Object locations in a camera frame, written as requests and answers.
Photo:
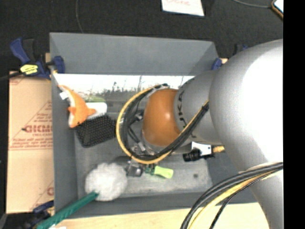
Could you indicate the light green plastic piece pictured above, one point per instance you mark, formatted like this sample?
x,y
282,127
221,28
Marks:
x,y
164,172

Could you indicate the white fluffy ball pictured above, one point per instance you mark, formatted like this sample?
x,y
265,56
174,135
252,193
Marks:
x,y
106,181

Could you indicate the white and green sponge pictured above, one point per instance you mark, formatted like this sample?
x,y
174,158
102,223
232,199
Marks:
x,y
101,107

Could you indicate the orange and white toy fish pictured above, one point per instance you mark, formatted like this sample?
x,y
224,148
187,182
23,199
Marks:
x,y
77,108

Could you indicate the brown cardboard board red print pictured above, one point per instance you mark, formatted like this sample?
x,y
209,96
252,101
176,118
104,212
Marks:
x,y
28,170

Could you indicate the grey metal bin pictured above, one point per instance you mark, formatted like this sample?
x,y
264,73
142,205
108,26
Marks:
x,y
124,54

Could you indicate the black cylinder on white bracket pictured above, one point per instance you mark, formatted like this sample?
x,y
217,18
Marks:
x,y
200,149

